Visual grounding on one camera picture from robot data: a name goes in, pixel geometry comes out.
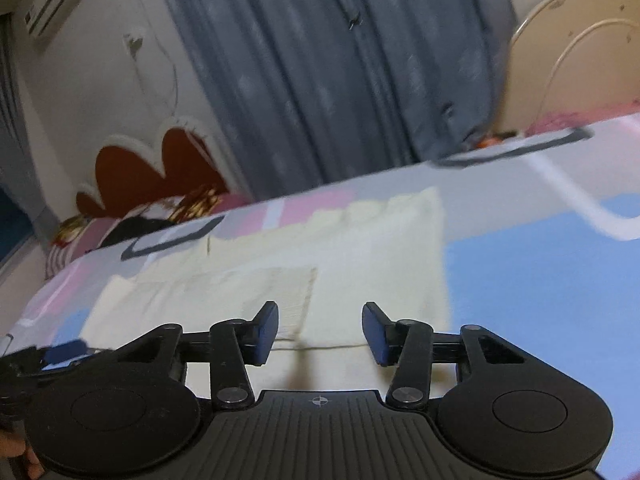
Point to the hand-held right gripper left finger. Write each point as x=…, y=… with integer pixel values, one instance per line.
x=265, y=332

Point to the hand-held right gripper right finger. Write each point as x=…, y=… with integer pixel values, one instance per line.
x=376, y=334

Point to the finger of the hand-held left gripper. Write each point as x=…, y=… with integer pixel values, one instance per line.
x=64, y=350
x=25, y=361

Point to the cream towel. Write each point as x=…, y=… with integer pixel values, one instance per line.
x=350, y=270

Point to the person's left hand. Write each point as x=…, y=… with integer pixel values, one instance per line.
x=20, y=457

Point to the pink striped pillow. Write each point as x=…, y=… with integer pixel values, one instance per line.
x=75, y=247

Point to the dark window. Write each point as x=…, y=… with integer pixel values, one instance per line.
x=12, y=225

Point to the black garment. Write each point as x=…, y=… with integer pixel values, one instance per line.
x=132, y=227

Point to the colourful printed cloth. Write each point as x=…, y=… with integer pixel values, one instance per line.
x=195, y=205

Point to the patterned bed sheet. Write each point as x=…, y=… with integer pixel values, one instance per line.
x=525, y=280

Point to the red scalloped headboard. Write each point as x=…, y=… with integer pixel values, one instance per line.
x=145, y=170

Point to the orange patterned cloth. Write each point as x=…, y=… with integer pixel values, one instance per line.
x=497, y=139

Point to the blue-grey narrow curtain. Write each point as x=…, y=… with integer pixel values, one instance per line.
x=12, y=125

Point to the blue-grey wide curtain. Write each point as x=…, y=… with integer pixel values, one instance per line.
x=325, y=70

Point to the cream arched headboard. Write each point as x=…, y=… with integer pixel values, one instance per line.
x=575, y=60

